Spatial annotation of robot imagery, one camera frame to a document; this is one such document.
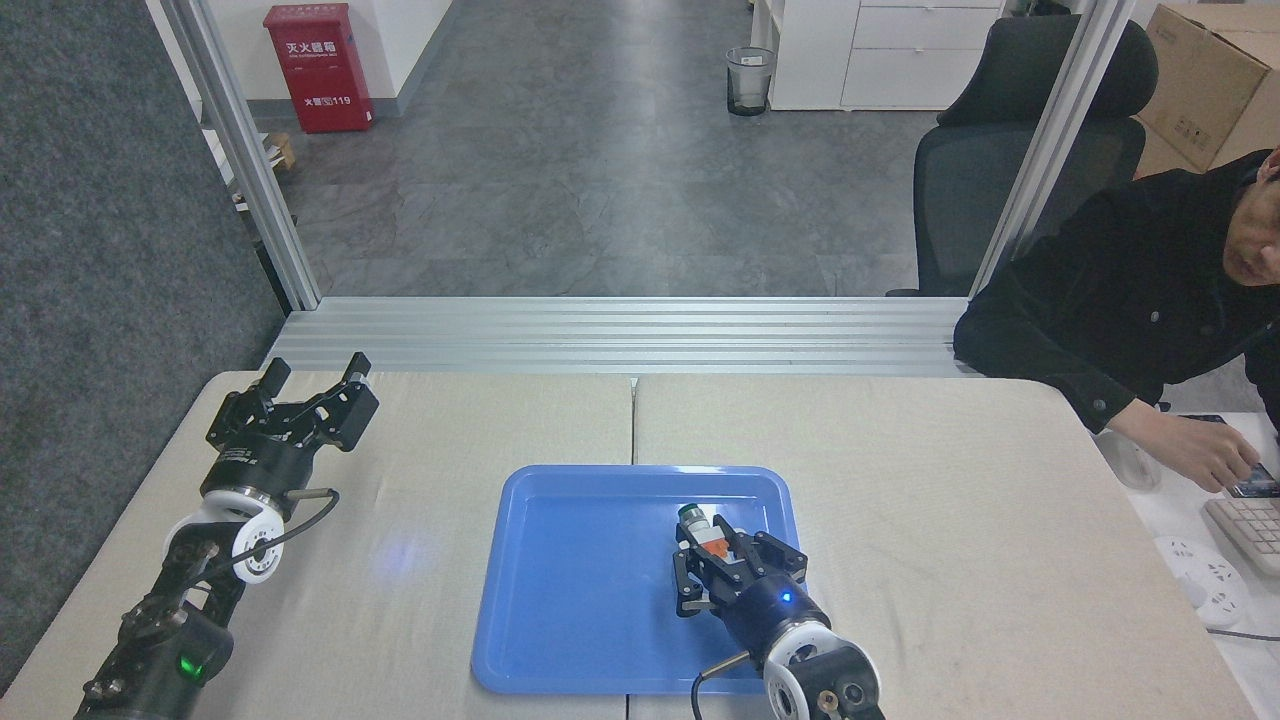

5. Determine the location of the black smartphone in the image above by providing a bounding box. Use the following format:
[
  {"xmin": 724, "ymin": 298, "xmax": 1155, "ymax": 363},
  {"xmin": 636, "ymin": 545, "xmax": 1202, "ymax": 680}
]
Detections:
[{"xmin": 1180, "ymin": 413, "xmax": 1280, "ymax": 499}]

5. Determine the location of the blue plastic tray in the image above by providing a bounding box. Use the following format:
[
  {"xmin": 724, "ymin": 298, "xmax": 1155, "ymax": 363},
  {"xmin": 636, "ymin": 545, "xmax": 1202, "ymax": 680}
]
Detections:
[{"xmin": 471, "ymin": 464, "xmax": 821, "ymax": 697}]

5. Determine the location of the wire mesh waste bin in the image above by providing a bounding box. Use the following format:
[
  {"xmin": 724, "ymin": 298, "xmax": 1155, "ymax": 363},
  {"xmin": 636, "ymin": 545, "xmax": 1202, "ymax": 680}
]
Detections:
[{"xmin": 726, "ymin": 47, "xmax": 777, "ymax": 117}]

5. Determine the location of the red fire extinguisher box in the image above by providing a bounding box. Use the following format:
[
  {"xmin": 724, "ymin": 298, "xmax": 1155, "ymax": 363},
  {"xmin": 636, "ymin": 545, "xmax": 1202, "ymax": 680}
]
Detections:
[{"xmin": 263, "ymin": 3, "xmax": 375, "ymax": 134}]

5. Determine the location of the person's hand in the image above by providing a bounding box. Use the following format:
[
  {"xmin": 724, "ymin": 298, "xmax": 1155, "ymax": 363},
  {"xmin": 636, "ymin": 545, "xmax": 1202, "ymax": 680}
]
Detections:
[{"xmin": 1148, "ymin": 413, "xmax": 1264, "ymax": 494}]

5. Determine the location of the brown cardboard box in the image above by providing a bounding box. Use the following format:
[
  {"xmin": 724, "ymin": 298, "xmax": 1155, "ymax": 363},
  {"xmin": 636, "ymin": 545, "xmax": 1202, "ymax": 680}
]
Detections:
[{"xmin": 1138, "ymin": 3, "xmax": 1280, "ymax": 171}]

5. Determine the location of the black office chair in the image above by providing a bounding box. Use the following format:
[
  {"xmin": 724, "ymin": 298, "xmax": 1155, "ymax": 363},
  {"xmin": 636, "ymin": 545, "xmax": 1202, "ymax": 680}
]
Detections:
[{"xmin": 885, "ymin": 15, "xmax": 1161, "ymax": 298}]

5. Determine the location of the white keyboard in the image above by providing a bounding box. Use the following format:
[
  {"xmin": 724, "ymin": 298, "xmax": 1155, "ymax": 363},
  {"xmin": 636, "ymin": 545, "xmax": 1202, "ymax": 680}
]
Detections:
[{"xmin": 1203, "ymin": 497, "xmax": 1280, "ymax": 579}]

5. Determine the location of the white drawer cabinet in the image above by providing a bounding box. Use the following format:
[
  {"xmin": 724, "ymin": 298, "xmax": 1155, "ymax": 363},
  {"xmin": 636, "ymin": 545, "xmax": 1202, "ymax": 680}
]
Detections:
[{"xmin": 750, "ymin": 0, "xmax": 1006, "ymax": 111}]

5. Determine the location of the silver aluminium rail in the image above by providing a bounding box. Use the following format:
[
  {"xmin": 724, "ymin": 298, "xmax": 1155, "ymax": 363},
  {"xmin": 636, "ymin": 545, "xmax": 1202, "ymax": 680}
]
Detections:
[{"xmin": 262, "ymin": 296, "xmax": 976, "ymax": 378}]

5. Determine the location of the grey felt partition panel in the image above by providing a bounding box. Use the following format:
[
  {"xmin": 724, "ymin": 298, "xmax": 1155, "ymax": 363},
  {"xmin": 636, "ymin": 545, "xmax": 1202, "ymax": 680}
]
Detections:
[{"xmin": 0, "ymin": 0, "xmax": 291, "ymax": 693}]

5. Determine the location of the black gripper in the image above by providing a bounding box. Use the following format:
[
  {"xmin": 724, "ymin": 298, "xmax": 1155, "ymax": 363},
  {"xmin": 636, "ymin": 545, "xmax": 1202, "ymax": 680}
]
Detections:
[
  {"xmin": 205, "ymin": 351, "xmax": 382, "ymax": 501},
  {"xmin": 672, "ymin": 529, "xmax": 832, "ymax": 657}
]

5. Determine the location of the white power strip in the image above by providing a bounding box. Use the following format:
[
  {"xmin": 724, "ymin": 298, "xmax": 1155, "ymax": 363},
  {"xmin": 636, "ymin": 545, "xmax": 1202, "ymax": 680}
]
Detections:
[{"xmin": 1155, "ymin": 537, "xmax": 1251, "ymax": 629}]

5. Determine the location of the person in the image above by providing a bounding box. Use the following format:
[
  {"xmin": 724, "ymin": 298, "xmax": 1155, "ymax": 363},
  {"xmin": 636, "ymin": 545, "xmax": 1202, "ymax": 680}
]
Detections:
[{"xmin": 952, "ymin": 148, "xmax": 1280, "ymax": 436}]

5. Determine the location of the silver aluminium post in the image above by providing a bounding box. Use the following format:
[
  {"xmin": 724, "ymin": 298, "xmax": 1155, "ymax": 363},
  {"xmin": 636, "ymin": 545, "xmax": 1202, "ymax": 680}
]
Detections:
[
  {"xmin": 160, "ymin": 0, "xmax": 323, "ymax": 311},
  {"xmin": 970, "ymin": 0, "xmax": 1141, "ymax": 296}
]

